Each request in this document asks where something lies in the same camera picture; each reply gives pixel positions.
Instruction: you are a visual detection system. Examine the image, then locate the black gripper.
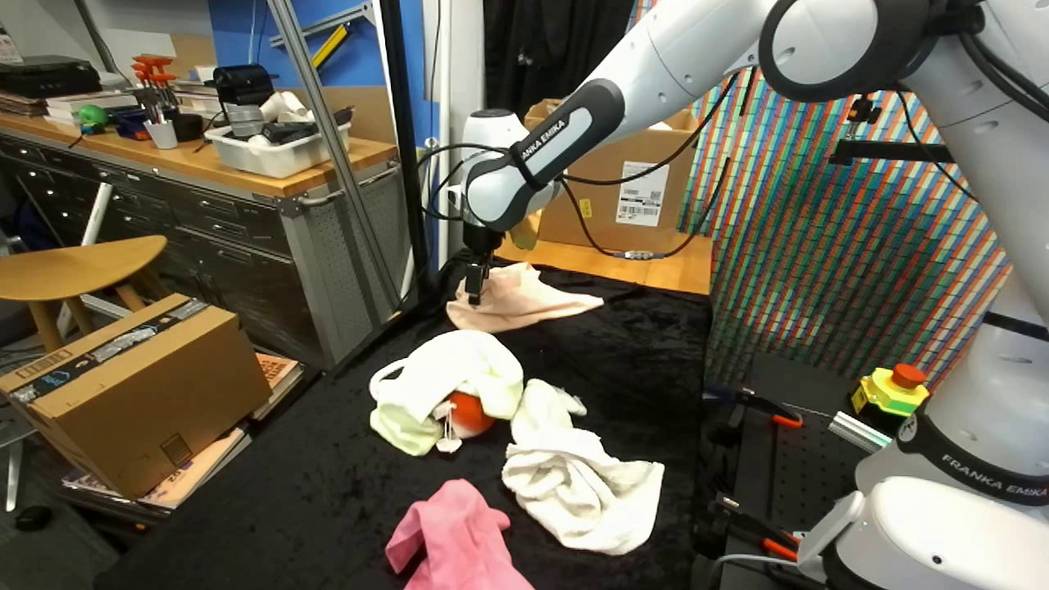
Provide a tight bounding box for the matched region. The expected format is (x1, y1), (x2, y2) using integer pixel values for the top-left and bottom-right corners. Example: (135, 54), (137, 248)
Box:
(439, 217), (518, 310)

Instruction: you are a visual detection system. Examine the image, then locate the peach cream cloth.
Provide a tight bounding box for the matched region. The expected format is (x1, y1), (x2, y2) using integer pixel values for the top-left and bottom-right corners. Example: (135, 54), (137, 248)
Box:
(444, 260), (606, 337)

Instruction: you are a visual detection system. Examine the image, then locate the pale yellow-green towel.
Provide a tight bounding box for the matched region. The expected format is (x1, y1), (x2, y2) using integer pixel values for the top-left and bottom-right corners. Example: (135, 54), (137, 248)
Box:
(369, 324), (527, 457)

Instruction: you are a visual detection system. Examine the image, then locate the red plush radish toy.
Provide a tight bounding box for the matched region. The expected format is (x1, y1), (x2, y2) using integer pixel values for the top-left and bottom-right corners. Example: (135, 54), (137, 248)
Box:
(439, 386), (500, 443)

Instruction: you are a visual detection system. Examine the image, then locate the white terry towel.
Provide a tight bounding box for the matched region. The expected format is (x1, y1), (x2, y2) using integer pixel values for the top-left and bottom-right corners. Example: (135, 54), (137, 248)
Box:
(500, 373), (668, 558)

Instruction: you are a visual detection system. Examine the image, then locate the pink cloth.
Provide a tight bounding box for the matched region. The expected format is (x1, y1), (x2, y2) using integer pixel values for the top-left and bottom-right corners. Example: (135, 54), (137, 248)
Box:
(384, 475), (538, 590)

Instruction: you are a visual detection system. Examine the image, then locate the black velvet tablecloth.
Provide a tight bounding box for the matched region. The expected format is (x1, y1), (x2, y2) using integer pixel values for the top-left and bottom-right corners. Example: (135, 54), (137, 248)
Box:
(93, 247), (717, 590)

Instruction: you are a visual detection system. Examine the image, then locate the black vertical pole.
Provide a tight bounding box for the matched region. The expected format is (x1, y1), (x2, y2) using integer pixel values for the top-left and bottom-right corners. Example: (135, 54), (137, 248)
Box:
(374, 0), (435, 310)

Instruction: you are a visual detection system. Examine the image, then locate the grey metal pole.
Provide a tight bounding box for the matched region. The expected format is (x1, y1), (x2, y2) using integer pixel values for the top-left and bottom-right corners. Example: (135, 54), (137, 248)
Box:
(264, 0), (410, 321)

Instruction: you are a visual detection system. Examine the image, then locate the wooden board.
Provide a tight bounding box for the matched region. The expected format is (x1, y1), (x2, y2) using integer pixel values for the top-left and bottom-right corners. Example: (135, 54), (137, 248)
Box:
(489, 203), (717, 300)

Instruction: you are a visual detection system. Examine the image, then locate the cardboard box with white label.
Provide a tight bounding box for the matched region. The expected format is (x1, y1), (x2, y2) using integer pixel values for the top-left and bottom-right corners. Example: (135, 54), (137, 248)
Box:
(522, 96), (704, 260)

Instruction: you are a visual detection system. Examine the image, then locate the white plastic bin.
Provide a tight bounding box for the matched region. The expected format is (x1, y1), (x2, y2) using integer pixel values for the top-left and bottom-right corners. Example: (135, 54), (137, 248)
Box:
(205, 111), (358, 183)

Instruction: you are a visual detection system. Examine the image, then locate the blue panel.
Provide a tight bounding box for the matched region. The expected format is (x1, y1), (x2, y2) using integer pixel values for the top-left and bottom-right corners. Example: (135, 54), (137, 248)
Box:
(206, 0), (445, 272)

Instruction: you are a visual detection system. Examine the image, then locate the black curtain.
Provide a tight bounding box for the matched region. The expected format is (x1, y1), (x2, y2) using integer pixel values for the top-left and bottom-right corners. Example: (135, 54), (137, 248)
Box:
(478, 0), (640, 236)

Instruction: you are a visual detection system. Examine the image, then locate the grey workbench with wooden top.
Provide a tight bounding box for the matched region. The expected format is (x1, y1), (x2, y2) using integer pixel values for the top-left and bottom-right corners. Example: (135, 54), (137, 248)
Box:
(0, 107), (418, 375)

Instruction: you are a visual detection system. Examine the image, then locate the yellow tool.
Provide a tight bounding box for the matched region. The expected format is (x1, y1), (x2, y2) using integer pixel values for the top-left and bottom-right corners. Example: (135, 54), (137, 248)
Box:
(308, 21), (354, 75)

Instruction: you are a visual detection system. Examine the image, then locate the black pouch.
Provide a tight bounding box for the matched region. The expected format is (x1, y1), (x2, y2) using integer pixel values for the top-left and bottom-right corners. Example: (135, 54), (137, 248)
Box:
(206, 61), (278, 111)

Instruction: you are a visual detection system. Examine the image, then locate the white cup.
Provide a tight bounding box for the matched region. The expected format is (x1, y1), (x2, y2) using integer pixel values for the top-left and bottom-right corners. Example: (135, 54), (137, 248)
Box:
(146, 114), (185, 155)

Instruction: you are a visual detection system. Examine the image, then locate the long cardboard box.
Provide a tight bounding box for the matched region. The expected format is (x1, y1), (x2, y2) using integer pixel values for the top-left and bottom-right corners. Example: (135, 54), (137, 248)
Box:
(0, 290), (276, 501)

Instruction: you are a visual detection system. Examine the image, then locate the multicolour patterned backdrop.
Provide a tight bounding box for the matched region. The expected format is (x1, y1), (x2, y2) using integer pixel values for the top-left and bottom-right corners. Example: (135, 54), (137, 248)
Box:
(606, 61), (1025, 386)

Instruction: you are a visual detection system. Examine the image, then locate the orange toy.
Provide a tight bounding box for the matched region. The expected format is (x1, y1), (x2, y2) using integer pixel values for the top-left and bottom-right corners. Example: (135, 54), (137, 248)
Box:
(127, 53), (180, 96)

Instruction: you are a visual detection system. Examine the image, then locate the black perforated breadboard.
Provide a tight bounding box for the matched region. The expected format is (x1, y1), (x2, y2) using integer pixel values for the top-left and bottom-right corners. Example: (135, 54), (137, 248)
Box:
(715, 358), (916, 590)

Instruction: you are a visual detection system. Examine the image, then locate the wooden stool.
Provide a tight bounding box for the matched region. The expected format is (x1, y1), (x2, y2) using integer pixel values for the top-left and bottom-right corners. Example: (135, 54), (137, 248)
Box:
(0, 233), (173, 353)

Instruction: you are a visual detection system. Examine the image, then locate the green object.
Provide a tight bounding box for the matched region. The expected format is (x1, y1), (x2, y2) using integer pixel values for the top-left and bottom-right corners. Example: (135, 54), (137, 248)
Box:
(74, 102), (118, 137)

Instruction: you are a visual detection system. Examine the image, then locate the silver metal rod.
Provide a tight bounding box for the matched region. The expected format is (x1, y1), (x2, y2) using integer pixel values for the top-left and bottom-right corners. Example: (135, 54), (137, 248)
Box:
(827, 405), (901, 454)

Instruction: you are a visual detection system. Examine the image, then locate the yellow red emergency stop button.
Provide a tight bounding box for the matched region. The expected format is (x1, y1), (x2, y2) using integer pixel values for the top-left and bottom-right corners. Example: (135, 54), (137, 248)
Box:
(851, 360), (934, 422)

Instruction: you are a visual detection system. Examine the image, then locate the black case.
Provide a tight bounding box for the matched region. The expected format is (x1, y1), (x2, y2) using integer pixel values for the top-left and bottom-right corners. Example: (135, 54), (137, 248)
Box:
(0, 54), (108, 102)

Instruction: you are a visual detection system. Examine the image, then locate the orange handled clamp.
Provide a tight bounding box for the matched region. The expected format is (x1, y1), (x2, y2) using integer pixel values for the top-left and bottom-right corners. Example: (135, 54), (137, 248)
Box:
(704, 492), (804, 567)
(704, 384), (811, 437)

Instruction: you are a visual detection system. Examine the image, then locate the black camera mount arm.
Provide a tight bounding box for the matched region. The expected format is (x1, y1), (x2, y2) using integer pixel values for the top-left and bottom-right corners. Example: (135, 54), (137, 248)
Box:
(827, 130), (972, 174)

